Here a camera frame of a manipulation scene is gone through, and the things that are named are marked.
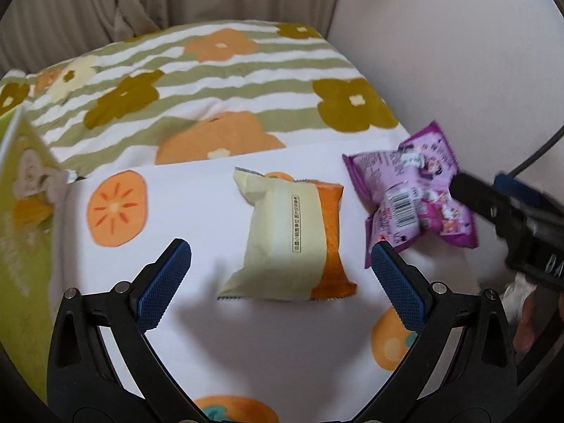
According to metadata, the purple snack packet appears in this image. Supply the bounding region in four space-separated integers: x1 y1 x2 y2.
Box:
343 121 461 206
365 185 479 269

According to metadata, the person's right hand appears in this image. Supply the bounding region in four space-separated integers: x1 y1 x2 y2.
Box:
512 288 539 354

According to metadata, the black cable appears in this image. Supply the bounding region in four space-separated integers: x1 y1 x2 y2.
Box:
507 125 564 177

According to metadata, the white persimmon print cloth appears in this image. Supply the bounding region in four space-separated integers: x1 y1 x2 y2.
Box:
46 139 512 423

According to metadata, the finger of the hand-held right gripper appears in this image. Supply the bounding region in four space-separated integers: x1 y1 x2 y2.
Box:
449 173 513 231
495 173 552 209

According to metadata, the beige curtain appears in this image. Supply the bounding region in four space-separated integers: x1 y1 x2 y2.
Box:
0 0 351 75

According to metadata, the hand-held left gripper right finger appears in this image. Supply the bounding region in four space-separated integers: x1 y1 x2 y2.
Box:
357 242 518 423

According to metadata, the yellow cardboard box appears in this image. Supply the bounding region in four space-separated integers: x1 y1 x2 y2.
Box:
0 108 71 406

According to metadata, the green striped floral cloth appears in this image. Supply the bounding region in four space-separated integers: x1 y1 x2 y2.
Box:
0 20 401 177

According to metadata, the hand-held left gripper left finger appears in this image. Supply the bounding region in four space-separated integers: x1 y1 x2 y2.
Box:
46 238 208 423

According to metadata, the orange and cream snack packet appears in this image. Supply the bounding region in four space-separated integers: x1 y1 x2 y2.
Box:
217 166 358 302

